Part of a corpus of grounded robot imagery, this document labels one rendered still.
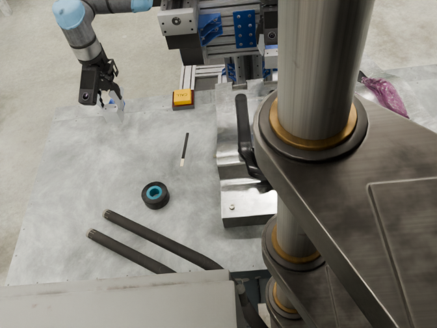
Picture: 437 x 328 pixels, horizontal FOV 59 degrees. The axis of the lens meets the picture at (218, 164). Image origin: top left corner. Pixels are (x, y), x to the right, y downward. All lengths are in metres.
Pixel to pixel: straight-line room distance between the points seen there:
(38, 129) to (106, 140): 1.47
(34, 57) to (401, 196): 3.29
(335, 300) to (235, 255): 0.58
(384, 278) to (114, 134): 1.22
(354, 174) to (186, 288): 0.17
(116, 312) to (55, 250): 0.90
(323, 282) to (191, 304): 0.24
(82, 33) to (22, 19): 2.91
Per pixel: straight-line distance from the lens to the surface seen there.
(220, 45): 1.76
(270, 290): 0.79
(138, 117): 1.44
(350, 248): 0.29
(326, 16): 0.25
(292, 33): 0.26
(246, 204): 1.08
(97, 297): 0.37
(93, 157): 1.38
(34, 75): 3.29
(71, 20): 1.08
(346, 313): 0.53
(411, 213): 0.31
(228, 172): 1.09
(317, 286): 0.54
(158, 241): 1.05
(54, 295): 0.39
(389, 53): 2.93
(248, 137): 1.15
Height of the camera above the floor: 1.80
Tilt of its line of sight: 54 degrees down
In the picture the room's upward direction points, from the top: 12 degrees counter-clockwise
